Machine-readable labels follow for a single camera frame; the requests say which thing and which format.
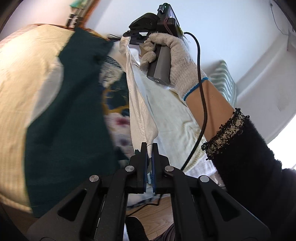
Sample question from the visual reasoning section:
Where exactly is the cream white small garment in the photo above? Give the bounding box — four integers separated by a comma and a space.
119, 37, 159, 152

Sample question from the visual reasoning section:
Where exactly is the dark green cloth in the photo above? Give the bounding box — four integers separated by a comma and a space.
25, 29, 120, 217

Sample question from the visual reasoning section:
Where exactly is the green white striped pillow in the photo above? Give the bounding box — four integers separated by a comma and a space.
209, 60, 237, 108

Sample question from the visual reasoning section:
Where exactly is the colourful framed stand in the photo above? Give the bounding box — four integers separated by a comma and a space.
66, 0, 100, 29

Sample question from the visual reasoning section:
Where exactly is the bare forearm black sleeve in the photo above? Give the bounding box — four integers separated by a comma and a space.
185, 80, 295, 240

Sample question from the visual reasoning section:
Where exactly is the patterned cream bed cover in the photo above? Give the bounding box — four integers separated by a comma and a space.
0, 22, 223, 214

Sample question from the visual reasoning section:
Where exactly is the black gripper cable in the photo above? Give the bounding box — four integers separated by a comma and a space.
180, 32, 208, 171

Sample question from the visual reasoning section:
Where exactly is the white knit gloved hand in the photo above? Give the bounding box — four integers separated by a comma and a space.
139, 33, 199, 100

